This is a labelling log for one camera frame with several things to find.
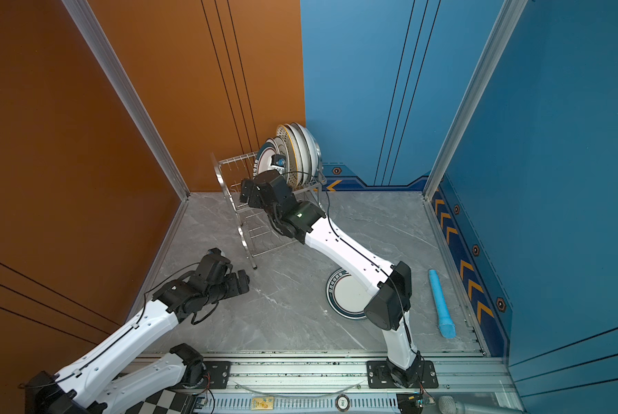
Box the white plate grey pattern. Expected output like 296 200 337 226
271 137 289 170

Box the chrome wire dish rack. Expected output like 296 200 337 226
210 151 330 270

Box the white plate dark rim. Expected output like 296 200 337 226
254 139 277 176
326 268 372 321

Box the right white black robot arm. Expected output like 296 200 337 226
239 170 424 388

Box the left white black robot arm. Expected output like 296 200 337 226
22 248 250 413

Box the large white plate black rim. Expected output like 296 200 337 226
290 122 323 185

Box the yellow rim dotted plate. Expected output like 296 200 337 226
276 124 303 190

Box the black white checkerboard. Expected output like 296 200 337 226
125 390 194 414

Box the light blue toy microphone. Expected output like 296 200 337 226
428 269 457 339

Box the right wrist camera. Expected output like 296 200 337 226
270 154 287 174

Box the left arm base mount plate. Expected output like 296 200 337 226
197 361 232 390

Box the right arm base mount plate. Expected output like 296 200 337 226
365 360 440 389

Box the aluminium front rail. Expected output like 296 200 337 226
92 351 522 413

